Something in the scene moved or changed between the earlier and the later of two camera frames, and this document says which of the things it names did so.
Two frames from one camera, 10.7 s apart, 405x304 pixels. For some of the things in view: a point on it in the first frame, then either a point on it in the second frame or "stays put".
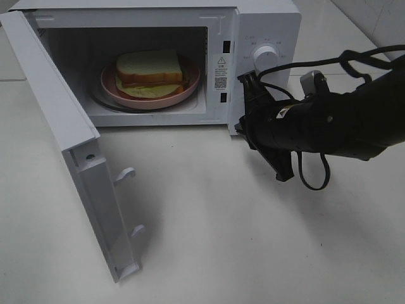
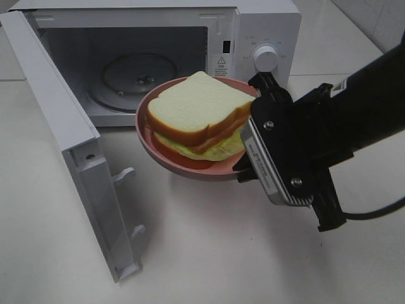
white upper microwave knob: x=265 y=57 stays put
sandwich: x=149 y=73 -> x=200 y=118
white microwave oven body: x=166 y=66 stays put
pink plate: x=109 y=81 -> x=223 y=171
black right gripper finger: x=280 y=161 -> x=244 y=170
